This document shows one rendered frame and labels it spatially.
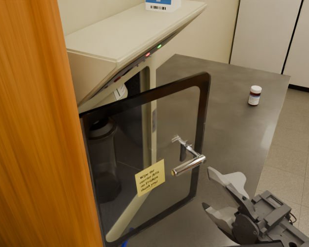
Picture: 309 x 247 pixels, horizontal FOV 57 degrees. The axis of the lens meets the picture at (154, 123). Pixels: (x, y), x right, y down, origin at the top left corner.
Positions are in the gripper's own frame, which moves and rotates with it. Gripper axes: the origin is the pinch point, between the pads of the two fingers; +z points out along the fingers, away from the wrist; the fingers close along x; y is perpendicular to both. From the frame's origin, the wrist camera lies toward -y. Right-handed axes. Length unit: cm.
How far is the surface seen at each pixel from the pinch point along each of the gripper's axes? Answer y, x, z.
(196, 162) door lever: 3.4, 0.8, 6.4
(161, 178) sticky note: -2.6, -4.6, 11.3
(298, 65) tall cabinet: 271, -88, 124
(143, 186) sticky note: -7.5, -4.3, 11.3
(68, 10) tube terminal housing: -16.8, 34.3, 14.5
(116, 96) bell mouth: -7.1, 13.9, 21.7
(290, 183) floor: 141, -119, 38
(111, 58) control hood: -16.7, 31.1, 2.8
